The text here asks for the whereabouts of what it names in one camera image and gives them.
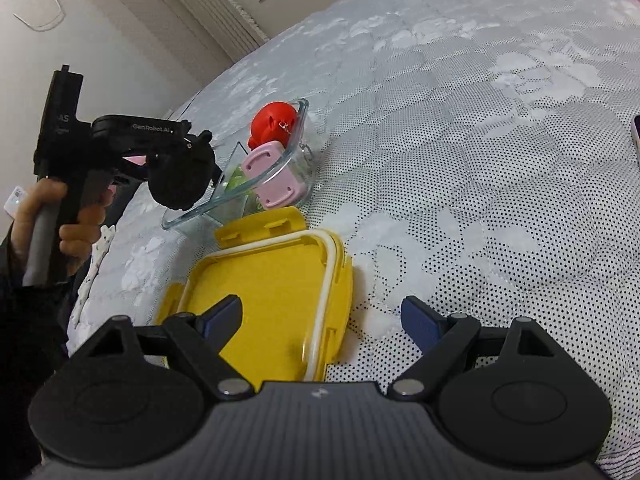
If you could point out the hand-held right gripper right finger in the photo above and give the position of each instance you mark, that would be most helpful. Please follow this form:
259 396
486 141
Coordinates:
420 320

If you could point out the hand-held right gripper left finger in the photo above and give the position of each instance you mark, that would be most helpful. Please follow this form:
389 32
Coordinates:
222 317

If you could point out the yellow container lid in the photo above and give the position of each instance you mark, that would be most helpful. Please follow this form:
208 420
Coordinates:
270 280

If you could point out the clear glass container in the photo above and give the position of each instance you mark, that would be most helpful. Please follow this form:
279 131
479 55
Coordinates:
195 212

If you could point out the green small object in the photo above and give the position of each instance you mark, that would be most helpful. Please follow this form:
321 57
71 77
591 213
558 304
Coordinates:
235 181

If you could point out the red toy figure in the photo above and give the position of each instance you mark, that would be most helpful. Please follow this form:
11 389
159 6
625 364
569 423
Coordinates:
272 122

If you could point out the pink small case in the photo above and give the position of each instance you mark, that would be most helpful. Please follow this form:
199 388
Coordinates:
272 175

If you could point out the person's left forearm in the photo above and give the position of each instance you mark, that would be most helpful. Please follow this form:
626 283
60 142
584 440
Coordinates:
25 360

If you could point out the person's left hand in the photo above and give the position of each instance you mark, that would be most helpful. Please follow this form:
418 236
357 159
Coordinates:
80 232

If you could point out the white floral cloth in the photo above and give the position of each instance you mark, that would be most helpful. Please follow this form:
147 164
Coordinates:
95 270

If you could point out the beige curtain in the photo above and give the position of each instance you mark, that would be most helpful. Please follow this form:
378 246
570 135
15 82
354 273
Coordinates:
210 0

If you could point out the grey floral bed cover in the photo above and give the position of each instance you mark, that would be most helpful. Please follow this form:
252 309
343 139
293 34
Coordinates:
450 160

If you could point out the smartphone with white case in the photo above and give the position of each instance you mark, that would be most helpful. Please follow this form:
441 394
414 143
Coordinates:
636 132

